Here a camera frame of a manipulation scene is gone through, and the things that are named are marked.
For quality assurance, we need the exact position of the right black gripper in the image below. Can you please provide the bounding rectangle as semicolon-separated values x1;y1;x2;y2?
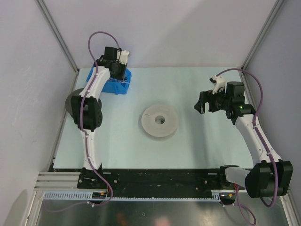
194;86;231;114

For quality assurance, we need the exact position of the blue plastic bin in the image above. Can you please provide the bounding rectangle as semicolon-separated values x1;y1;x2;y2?
80;66;132;97

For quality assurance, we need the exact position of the light grey cable spool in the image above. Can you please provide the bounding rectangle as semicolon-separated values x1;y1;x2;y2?
141;105;179;141

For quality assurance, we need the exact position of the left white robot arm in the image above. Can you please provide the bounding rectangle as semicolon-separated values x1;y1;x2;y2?
71;47;130;170

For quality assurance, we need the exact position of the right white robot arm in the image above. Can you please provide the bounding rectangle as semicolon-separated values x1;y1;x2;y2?
194;81;293;198

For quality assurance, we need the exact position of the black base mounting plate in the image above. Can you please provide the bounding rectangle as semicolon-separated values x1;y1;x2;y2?
77;168;234;199

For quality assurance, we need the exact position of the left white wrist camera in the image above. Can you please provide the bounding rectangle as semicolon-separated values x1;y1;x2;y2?
117;50;130;65

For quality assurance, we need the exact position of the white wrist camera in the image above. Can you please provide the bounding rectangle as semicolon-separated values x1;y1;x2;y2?
209;75;226;95
117;50;130;65

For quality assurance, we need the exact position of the bundle of thin wires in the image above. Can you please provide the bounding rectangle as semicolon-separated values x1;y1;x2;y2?
109;79;130;86

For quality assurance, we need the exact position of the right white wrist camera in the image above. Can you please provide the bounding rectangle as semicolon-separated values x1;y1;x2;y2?
209;75;226;95

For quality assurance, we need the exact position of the dark grey cable spool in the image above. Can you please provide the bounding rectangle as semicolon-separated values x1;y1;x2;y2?
65;88;103;121

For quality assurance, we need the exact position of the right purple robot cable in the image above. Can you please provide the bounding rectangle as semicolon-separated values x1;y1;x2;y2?
216;68;277;226

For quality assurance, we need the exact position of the grey slotted cable duct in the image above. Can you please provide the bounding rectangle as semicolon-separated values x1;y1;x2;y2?
43;191;221;202

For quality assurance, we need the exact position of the aluminium frame rail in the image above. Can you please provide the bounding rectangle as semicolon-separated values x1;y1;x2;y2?
35;172;80;190

